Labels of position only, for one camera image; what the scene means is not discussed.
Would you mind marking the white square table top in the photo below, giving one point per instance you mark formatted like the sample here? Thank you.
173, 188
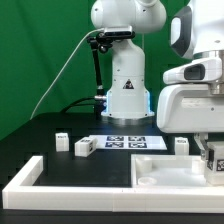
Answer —
172, 171

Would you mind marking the white U-shaped fence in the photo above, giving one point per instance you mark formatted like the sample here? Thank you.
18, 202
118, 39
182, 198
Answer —
22, 193

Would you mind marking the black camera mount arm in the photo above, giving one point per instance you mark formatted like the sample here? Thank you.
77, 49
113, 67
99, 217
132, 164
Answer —
98, 66

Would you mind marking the grey camera on mount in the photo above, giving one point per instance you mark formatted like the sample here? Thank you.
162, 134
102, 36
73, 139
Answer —
124, 32

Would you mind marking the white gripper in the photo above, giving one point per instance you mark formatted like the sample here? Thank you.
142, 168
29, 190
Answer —
187, 104

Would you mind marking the sheet with fiducial markers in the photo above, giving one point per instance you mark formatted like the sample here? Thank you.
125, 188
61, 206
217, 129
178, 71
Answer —
130, 142

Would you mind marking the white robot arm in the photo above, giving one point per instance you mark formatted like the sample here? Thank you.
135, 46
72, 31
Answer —
197, 31

